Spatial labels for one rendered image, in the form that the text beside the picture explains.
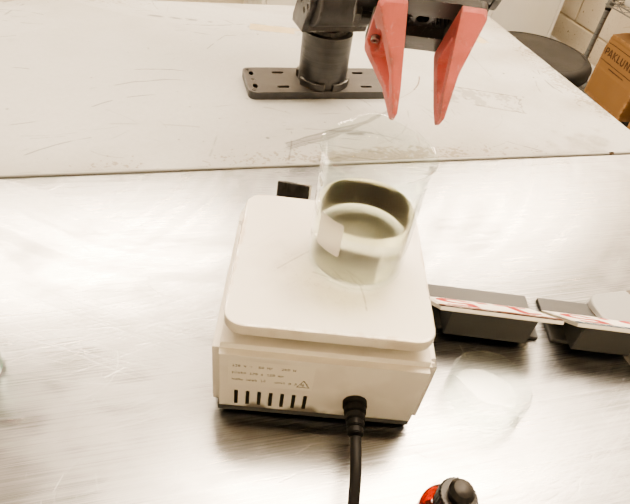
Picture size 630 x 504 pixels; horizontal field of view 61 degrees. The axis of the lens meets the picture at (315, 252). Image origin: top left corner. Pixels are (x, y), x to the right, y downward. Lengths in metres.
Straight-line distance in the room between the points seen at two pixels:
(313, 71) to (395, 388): 0.46
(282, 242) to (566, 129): 0.52
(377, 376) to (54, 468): 0.19
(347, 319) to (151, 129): 0.38
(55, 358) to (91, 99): 0.36
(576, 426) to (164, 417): 0.28
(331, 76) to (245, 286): 0.43
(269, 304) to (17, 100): 0.47
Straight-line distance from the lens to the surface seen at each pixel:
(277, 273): 0.32
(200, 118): 0.64
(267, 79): 0.72
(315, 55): 0.69
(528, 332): 0.44
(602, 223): 0.63
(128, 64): 0.77
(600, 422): 0.44
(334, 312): 0.31
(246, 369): 0.32
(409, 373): 0.32
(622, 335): 0.47
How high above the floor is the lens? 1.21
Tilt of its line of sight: 42 degrees down
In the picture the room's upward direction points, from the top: 9 degrees clockwise
